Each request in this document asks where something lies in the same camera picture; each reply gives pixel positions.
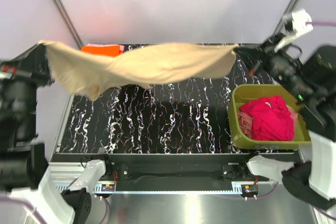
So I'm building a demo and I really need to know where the beige t shirt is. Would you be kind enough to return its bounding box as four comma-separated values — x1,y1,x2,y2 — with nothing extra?
39,40,238,101

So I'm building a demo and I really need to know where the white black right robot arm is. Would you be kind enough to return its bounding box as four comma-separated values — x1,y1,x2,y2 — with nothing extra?
233,33,335,210

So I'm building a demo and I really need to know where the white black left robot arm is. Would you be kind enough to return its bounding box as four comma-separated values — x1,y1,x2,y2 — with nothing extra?
1,43,109,223

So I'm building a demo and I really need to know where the olive green plastic bin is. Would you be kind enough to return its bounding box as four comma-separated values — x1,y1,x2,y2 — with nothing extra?
228,84,311,150

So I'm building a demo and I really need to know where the crumpled magenta t shirt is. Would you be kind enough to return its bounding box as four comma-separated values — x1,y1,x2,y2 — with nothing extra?
239,95,295,141

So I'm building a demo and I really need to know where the crumpled dusty pink t shirt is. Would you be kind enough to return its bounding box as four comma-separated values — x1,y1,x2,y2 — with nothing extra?
237,106,298,139

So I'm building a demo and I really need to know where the folded orange t shirt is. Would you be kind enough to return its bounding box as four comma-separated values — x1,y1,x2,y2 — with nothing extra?
81,46,121,57

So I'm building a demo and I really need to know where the folded pink t shirt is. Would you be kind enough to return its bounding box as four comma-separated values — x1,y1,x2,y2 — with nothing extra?
87,44,124,51

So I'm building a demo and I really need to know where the right power connector board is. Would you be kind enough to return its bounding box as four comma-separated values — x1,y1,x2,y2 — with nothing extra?
243,185,259,193

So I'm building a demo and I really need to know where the power connector board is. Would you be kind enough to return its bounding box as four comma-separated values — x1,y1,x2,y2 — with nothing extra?
243,185,259,193
101,184,116,192

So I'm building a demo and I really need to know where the left power connector board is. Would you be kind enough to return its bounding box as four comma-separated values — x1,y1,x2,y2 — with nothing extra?
101,184,116,192

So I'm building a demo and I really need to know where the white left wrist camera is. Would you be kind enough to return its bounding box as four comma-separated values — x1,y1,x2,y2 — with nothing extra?
0,63,18,80

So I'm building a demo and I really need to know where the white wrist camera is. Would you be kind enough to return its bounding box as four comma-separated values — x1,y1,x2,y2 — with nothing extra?
274,9,313,52
0,63,18,80

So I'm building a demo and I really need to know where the aluminium frame post left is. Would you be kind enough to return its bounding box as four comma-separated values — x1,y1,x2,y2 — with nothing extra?
52,0,84,49

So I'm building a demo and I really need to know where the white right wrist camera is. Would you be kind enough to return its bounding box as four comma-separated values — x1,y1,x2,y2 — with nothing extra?
274,9,313,52

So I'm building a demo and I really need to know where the aluminium front rail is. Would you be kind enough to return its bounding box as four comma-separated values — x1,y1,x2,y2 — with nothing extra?
48,162,284,196

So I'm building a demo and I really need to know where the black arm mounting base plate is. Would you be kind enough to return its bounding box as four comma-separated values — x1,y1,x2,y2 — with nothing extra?
83,154,270,192

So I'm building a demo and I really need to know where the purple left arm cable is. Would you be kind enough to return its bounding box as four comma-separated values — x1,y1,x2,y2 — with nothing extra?
0,194,110,224

